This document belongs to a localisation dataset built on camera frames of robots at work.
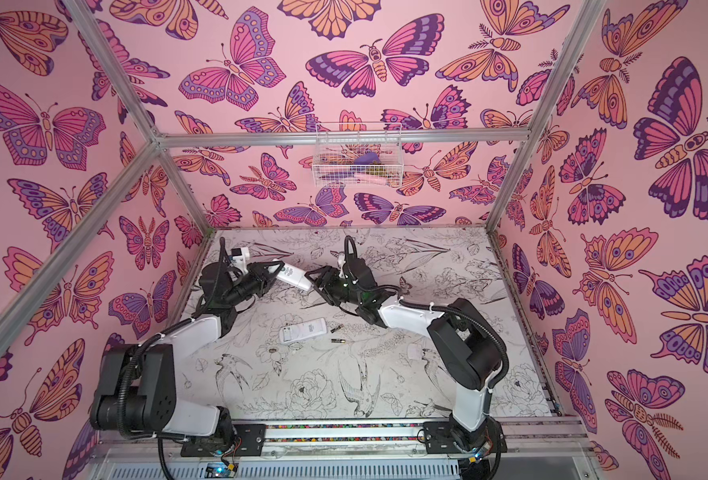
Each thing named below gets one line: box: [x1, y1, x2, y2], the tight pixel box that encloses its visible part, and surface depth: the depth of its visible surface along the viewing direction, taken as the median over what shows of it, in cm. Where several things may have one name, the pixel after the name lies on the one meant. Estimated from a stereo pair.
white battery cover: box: [407, 343, 422, 361], surface depth 90 cm
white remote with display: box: [279, 317, 328, 345], surface depth 94 cm
